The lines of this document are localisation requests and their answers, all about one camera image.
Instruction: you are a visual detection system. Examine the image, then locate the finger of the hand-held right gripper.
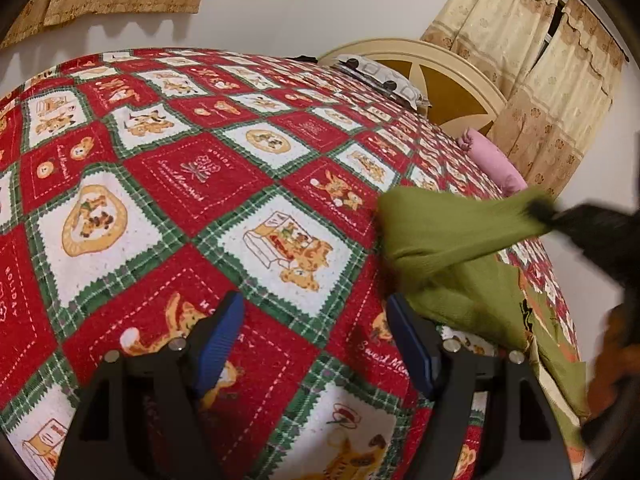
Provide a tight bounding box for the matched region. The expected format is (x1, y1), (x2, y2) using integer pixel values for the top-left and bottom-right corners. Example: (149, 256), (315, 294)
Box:
(525, 199), (583, 241)

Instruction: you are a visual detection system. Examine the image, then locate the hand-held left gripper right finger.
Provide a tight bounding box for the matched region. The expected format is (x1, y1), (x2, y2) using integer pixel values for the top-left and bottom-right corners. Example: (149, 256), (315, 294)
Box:
(388, 293), (574, 480)

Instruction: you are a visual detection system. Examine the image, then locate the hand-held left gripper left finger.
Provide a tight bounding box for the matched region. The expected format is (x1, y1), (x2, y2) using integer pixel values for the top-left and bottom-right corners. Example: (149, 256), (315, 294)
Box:
(52, 291), (245, 480)

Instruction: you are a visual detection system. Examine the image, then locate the green small garment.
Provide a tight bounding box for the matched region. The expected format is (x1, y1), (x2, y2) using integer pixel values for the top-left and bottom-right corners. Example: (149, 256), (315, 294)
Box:
(375, 185), (596, 448)

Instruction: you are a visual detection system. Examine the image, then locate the person's right hand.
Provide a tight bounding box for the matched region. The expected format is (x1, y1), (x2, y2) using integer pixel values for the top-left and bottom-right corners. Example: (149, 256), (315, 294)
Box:
(587, 305), (640, 413)

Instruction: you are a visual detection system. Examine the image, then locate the pink pillow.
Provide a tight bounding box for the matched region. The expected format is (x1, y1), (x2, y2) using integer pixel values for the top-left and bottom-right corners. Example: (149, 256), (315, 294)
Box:
(459, 127), (529, 197)

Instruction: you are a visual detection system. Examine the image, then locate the red checkered printed blanket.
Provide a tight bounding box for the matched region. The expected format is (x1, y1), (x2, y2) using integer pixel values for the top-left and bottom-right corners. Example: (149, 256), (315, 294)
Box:
(0, 47), (586, 480)

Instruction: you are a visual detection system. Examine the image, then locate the cream wooden headboard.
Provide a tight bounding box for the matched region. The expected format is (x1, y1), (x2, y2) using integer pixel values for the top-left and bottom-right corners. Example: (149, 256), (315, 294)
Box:
(317, 37), (512, 155)

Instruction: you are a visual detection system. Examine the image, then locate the white patterned pillow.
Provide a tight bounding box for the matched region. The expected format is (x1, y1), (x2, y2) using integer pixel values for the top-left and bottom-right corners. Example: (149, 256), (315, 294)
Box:
(334, 54), (422, 109)

